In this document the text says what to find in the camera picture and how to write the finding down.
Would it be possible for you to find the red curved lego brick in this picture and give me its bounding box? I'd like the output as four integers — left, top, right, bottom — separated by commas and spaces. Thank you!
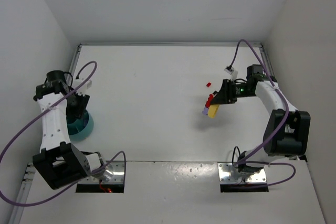
205, 93, 214, 108

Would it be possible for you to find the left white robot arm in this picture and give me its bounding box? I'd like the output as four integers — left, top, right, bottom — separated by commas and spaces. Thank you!
33, 70, 103, 189

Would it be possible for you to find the purple square lego brick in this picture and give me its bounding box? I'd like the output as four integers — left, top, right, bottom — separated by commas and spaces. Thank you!
202, 107, 209, 115

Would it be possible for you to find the yellow long lego brick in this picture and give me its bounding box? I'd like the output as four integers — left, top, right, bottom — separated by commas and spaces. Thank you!
207, 104, 220, 118

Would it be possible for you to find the metal base plate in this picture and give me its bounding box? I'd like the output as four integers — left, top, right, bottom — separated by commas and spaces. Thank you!
217, 162, 267, 185
78, 162, 125, 185

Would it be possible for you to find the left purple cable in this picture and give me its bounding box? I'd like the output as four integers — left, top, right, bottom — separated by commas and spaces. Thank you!
0, 60, 127, 207

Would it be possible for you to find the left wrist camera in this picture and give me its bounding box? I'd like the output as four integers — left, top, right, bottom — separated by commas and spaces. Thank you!
72, 78, 92, 96

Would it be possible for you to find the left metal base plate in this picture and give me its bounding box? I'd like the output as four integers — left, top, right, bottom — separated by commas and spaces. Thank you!
78, 162, 125, 185

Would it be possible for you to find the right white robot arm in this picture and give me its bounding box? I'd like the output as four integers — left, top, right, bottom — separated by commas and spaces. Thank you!
203, 65, 311, 173

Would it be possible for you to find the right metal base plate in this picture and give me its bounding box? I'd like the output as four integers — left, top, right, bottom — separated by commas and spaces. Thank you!
217, 162, 267, 185

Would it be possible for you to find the teal round divided container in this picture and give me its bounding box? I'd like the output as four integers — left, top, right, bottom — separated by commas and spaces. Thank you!
66, 110, 94, 142

